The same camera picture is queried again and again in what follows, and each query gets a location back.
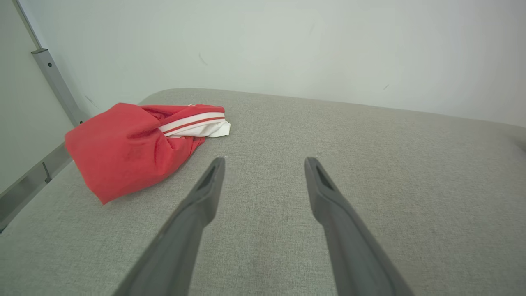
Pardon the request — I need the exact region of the red jersey with white sleeves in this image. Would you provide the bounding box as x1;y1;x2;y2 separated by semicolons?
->
65;103;231;205

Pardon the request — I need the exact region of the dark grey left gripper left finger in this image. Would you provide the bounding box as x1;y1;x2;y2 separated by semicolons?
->
113;157;226;296

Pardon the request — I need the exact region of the grey metal frame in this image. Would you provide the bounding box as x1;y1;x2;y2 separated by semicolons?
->
0;0;89;233

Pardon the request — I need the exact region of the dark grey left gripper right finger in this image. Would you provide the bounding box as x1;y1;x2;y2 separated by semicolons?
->
304;157;415;296

